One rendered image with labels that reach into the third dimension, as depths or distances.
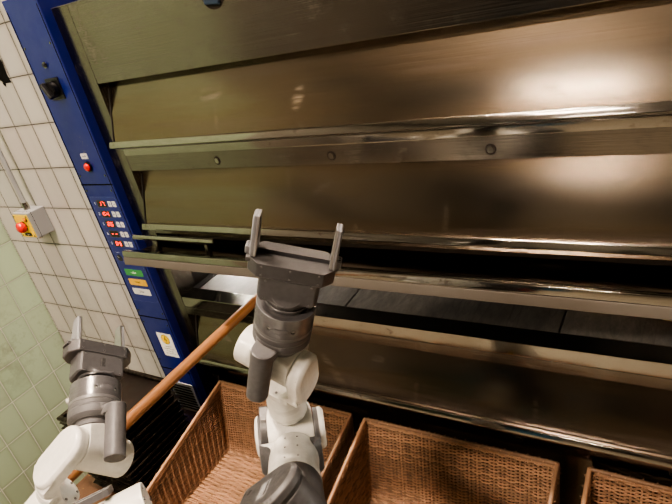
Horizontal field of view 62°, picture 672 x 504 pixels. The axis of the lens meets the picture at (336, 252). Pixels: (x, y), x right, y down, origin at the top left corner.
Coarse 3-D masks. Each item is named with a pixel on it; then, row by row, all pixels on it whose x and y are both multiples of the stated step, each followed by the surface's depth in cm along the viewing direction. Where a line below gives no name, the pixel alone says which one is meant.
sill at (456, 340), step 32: (192, 288) 192; (320, 320) 159; (352, 320) 153; (384, 320) 150; (416, 320) 146; (448, 320) 143; (512, 352) 132; (544, 352) 127; (576, 352) 123; (608, 352) 121; (640, 352) 119
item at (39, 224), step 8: (32, 208) 202; (40, 208) 201; (16, 216) 201; (24, 216) 198; (32, 216) 199; (40, 216) 202; (32, 224) 199; (40, 224) 202; (48, 224) 204; (32, 232) 201; (40, 232) 202; (48, 232) 204
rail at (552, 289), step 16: (128, 256) 165; (144, 256) 161; (160, 256) 158; (176, 256) 154; (192, 256) 151; (208, 256) 149; (336, 272) 127; (352, 272) 125; (368, 272) 123; (384, 272) 121; (400, 272) 119; (416, 272) 118; (480, 288) 110; (496, 288) 108; (512, 288) 106; (528, 288) 105; (544, 288) 103; (560, 288) 102; (576, 288) 100; (592, 288) 99; (608, 288) 99; (656, 304) 94
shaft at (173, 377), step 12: (252, 300) 169; (240, 312) 165; (228, 324) 160; (216, 336) 156; (204, 348) 152; (192, 360) 148; (180, 372) 145; (168, 384) 142; (156, 396) 138; (132, 408) 134; (144, 408) 135; (132, 420) 132; (72, 480) 120
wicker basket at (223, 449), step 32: (224, 384) 195; (224, 416) 199; (256, 416) 190; (352, 416) 168; (192, 448) 187; (224, 448) 201; (160, 480) 176; (192, 480) 188; (224, 480) 190; (256, 480) 187
